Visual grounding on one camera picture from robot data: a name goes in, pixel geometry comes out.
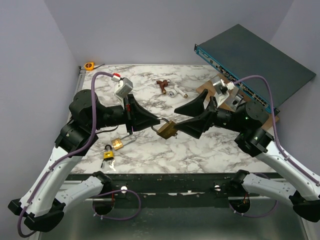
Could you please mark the brown faucet tap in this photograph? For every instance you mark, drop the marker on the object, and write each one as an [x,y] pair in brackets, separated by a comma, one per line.
[163,84]

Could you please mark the white faucet tap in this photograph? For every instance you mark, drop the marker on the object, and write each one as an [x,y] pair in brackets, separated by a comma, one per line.
[177,91]

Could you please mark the small brass long-shackle padlock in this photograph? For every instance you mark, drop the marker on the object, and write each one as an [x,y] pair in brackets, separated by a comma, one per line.
[121,142]

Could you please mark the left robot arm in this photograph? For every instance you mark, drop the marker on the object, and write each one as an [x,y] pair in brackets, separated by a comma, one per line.
[42,208]

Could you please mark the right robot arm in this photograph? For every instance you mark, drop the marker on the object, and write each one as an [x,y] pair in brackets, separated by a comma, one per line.
[301,190]

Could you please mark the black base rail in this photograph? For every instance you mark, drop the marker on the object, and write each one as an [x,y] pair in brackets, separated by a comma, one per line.
[170,190]

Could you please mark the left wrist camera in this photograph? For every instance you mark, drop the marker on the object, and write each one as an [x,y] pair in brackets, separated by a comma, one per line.
[122,87]

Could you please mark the metal switch stand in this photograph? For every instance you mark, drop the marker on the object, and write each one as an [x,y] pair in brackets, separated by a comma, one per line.
[234,99]

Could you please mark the yellow padlock with keys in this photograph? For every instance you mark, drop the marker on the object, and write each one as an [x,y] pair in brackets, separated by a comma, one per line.
[108,157]

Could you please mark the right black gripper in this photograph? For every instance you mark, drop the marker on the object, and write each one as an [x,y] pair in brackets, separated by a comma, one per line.
[194,126]

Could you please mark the orange tape measure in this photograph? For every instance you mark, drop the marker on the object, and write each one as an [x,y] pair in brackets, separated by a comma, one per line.
[90,66]

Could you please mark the teal network switch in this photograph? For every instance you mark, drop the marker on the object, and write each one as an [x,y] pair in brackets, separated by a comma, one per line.
[237,53]

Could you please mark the large brass padlock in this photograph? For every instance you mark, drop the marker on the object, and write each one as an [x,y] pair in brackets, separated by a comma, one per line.
[167,130]

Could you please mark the wooden board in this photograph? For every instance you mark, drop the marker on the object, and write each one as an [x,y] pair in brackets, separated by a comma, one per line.
[211,91]

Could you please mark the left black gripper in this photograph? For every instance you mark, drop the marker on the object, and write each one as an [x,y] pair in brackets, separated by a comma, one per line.
[144,119]

